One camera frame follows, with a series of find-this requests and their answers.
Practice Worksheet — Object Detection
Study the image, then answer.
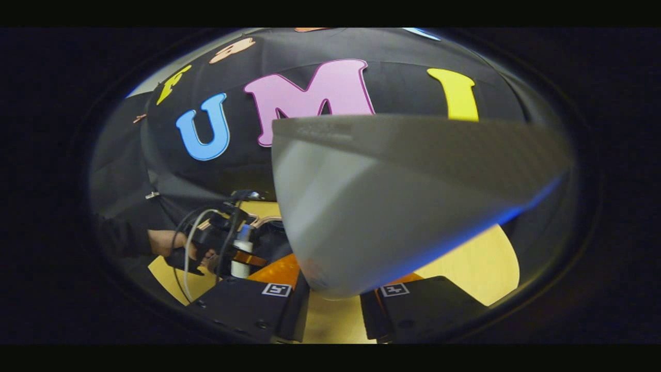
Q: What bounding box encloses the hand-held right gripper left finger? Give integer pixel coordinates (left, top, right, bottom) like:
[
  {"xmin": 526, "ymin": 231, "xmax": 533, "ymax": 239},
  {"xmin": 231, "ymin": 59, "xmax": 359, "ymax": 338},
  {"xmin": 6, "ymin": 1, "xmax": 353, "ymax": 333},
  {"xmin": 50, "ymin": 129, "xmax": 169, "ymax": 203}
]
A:
[{"xmin": 185, "ymin": 253, "xmax": 311, "ymax": 344}]

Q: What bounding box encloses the white squeeze tube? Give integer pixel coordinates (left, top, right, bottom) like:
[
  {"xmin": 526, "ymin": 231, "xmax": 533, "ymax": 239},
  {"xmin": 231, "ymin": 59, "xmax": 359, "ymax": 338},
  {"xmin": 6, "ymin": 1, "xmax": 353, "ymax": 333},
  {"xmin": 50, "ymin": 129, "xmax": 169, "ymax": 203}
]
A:
[{"xmin": 271, "ymin": 115, "xmax": 574, "ymax": 300}]

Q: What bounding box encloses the white cable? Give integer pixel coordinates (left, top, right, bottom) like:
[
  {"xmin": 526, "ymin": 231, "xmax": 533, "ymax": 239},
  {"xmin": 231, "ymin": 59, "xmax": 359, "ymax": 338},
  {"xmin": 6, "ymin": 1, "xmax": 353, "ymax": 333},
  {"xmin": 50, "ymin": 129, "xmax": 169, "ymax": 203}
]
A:
[{"xmin": 183, "ymin": 208, "xmax": 220, "ymax": 303}]

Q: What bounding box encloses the pink suitcase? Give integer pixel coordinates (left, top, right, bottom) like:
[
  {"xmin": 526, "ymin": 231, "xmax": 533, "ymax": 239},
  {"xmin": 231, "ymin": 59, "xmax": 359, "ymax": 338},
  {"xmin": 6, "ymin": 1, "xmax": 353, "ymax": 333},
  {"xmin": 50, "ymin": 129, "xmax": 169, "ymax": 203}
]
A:
[{"xmin": 196, "ymin": 214, "xmax": 295, "ymax": 261}]

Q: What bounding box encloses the white pump bottle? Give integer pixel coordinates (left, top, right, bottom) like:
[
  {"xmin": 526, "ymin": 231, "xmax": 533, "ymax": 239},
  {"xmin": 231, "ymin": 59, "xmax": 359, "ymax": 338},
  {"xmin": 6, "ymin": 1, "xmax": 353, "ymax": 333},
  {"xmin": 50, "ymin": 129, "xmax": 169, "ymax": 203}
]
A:
[{"xmin": 231, "ymin": 223, "xmax": 255, "ymax": 278}]

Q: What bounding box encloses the black cable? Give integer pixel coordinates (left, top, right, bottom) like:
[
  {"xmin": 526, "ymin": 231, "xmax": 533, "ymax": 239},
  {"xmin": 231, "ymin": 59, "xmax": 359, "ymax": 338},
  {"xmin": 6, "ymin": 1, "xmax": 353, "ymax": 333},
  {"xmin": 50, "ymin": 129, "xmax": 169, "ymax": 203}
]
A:
[{"xmin": 171, "ymin": 206, "xmax": 208, "ymax": 303}]

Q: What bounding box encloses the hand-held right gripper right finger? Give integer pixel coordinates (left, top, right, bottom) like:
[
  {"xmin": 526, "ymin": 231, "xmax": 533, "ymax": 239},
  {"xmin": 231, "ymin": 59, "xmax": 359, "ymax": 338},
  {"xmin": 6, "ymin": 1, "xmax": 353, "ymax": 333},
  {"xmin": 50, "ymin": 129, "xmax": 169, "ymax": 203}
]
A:
[{"xmin": 360, "ymin": 273, "xmax": 490, "ymax": 344}]

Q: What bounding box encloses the black backdrop cloth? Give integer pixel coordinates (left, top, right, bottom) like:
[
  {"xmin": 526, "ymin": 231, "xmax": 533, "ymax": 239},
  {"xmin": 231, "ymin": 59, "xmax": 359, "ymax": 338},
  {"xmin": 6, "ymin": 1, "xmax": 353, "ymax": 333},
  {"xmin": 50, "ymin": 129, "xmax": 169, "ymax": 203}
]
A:
[{"xmin": 90, "ymin": 28, "xmax": 574, "ymax": 259}]

